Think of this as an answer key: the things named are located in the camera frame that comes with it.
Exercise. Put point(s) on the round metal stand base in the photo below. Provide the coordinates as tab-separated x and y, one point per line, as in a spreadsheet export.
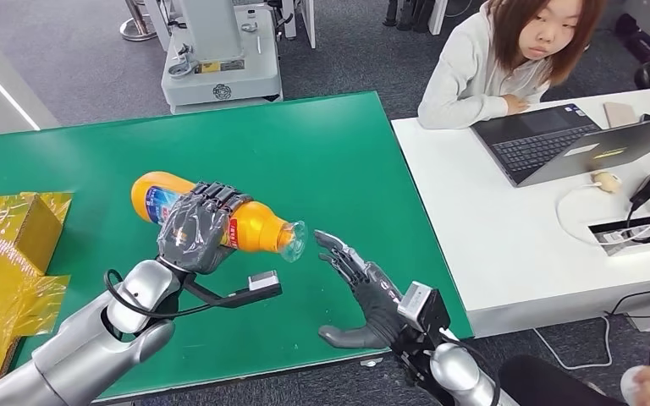
137	28

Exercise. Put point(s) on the open black laptop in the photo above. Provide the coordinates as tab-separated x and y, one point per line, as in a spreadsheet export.
538	143

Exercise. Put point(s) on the black office chair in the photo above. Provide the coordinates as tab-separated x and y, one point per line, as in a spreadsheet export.
639	45

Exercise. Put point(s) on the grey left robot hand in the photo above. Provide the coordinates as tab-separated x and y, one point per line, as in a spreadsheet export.
196	235

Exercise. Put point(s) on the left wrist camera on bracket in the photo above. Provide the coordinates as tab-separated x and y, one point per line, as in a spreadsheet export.
263	280

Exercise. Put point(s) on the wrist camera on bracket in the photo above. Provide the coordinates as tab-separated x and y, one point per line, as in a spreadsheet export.
420	305
263	280

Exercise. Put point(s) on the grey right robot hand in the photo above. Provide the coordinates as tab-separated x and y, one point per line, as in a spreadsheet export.
381	308

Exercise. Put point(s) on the person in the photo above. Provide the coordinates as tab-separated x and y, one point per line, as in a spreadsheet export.
543	381
471	73

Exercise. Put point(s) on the grey laptop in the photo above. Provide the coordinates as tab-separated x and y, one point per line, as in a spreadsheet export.
611	151

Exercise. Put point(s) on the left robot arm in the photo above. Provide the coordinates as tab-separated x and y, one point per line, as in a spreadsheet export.
72	358

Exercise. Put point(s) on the white pedestal machine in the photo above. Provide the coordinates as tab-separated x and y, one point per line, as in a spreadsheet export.
221	84

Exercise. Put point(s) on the yellow film-wrapped cardboard box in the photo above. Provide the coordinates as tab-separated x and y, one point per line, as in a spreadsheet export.
5	252

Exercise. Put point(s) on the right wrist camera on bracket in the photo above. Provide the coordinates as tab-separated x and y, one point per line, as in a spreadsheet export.
420	305

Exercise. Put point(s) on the orange bottle with clear cap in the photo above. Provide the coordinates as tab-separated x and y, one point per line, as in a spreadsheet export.
257	227

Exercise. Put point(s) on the beige phone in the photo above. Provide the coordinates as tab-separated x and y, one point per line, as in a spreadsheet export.
619	115

